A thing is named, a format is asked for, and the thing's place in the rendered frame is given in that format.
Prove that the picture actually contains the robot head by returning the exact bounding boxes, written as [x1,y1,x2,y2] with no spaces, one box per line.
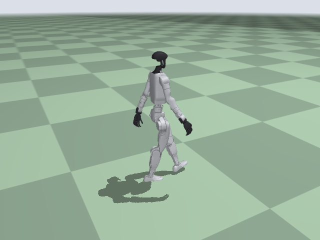
[151,51,168,74]

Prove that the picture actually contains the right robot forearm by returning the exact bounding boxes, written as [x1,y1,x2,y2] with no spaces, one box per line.
[168,97,186,121]

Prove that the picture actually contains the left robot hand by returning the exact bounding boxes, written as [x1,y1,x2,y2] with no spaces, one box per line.
[133,107,143,127]

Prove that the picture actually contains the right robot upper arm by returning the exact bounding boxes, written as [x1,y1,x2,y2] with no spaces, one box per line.
[159,75,176,104]

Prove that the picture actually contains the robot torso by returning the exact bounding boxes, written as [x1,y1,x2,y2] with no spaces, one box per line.
[149,70,167,123]

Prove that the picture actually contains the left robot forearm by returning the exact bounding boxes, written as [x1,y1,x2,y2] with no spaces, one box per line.
[137,92,148,113]

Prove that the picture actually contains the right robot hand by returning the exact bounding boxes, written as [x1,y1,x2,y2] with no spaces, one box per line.
[179,118,193,136]

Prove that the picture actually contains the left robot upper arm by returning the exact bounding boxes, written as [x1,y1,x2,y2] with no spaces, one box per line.
[143,71,152,97]

